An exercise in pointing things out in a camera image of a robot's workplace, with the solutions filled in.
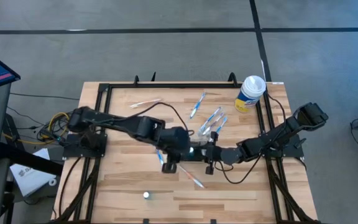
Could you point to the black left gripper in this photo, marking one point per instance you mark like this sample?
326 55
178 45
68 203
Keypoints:
169 168

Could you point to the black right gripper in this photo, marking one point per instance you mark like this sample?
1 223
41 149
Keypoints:
210 170

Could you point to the teal mouthwash bottle white cap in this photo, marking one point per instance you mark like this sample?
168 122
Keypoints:
146 195
191 150

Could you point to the blue toothbrush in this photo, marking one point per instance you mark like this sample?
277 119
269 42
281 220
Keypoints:
159 157
222 124
211 117
197 106

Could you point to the purple toothbrush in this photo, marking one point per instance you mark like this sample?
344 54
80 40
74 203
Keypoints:
214 123

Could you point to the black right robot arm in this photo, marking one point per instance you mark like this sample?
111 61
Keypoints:
278 137

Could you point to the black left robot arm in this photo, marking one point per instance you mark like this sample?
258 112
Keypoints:
120 124

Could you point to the Lysol wipes canister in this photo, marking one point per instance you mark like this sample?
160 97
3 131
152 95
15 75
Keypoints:
250 93

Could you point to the white tape roll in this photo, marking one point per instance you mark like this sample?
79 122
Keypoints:
50 181

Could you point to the black metal stand beam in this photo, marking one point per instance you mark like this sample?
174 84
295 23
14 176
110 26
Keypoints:
30 160

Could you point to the white paper box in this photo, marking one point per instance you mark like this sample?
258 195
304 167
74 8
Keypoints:
26 177

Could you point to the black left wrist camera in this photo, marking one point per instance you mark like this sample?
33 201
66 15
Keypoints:
176 138

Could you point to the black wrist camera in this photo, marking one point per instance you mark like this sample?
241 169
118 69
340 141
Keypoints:
176 138
233 155

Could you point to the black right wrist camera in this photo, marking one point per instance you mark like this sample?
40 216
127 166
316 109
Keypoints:
233 155

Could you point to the black aluminium table frame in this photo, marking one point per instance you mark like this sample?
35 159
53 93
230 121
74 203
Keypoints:
182 85

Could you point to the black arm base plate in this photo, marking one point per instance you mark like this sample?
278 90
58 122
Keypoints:
73 152
294 152

